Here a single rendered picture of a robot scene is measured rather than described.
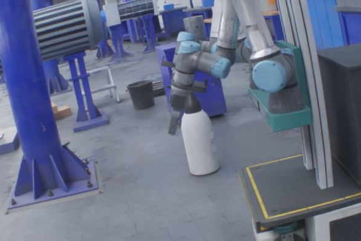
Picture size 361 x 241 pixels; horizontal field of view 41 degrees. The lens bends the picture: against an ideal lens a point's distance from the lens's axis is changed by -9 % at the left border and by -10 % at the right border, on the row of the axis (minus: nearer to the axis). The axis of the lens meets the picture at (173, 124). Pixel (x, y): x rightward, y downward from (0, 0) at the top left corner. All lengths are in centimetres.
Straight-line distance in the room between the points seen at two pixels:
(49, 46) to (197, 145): 272
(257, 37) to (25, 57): 230
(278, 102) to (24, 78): 226
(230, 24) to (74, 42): 391
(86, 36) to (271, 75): 416
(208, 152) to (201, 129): 17
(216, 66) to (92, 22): 393
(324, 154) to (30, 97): 229
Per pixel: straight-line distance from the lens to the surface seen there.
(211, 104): 498
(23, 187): 402
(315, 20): 656
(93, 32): 573
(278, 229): 213
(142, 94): 612
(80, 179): 397
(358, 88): 205
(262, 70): 177
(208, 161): 357
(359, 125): 208
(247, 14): 178
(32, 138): 385
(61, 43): 576
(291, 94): 193
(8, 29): 377
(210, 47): 232
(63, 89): 941
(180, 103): 191
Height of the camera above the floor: 121
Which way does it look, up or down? 14 degrees down
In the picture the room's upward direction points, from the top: 12 degrees counter-clockwise
